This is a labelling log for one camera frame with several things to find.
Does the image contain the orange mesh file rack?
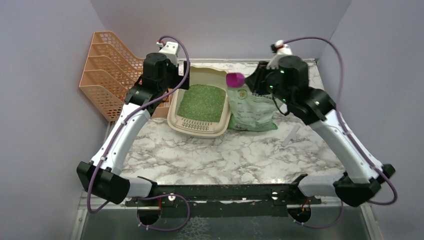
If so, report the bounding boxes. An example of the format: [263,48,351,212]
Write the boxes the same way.
[78,30,171,122]

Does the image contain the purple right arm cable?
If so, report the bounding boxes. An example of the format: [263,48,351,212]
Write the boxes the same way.
[283,36,398,230]

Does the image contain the green litter bag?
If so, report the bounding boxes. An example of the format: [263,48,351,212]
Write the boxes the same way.
[226,85,283,132]

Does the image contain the purple plastic litter scoop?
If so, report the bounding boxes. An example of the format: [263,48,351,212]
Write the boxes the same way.
[225,72,245,88]

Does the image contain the white bag sealing clip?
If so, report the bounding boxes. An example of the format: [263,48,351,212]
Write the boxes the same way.
[281,124,301,148]

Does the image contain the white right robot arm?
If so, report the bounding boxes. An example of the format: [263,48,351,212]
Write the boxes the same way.
[245,55,396,207]

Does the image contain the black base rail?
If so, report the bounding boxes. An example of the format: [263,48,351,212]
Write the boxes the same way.
[125,183,321,218]

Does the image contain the green litter pellets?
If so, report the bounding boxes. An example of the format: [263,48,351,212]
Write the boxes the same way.
[177,84,226,123]

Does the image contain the beige plastic litter box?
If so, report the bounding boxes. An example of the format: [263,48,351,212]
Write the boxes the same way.
[167,65,231,138]

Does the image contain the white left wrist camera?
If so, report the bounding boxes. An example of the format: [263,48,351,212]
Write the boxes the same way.
[156,40,180,66]

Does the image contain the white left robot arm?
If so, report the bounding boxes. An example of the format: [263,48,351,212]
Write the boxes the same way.
[76,52,190,206]

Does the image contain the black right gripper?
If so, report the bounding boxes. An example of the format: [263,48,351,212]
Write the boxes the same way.
[245,60,294,106]

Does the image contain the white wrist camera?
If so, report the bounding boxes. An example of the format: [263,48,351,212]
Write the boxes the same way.
[156,40,180,66]
[266,39,293,70]

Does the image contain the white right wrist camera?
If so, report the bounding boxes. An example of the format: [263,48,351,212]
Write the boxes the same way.
[266,39,293,70]

